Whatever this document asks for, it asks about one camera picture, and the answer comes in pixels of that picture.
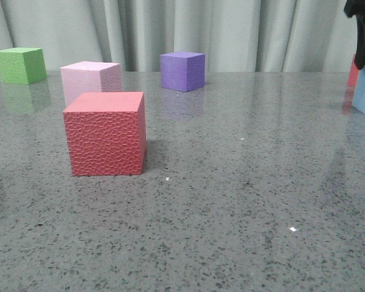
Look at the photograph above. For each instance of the pink foam cube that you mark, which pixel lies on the pink foam cube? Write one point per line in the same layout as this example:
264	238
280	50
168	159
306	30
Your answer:
89	76

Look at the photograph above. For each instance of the dark purple foam cube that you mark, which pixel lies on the dark purple foam cube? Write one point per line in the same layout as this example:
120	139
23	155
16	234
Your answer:
183	71

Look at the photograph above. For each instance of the red foam cube far right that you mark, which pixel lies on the red foam cube far right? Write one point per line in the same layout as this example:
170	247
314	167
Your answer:
353	75

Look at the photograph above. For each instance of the grey-green curtain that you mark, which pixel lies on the grey-green curtain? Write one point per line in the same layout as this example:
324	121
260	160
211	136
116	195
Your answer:
235	36

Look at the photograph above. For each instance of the green foam cube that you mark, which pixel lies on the green foam cube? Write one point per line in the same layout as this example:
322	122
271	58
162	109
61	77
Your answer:
22	65

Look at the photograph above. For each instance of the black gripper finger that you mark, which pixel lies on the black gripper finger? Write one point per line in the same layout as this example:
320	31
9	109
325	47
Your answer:
356	8

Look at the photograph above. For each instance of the red textured foam cube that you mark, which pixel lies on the red textured foam cube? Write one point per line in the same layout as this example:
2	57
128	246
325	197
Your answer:
106	133

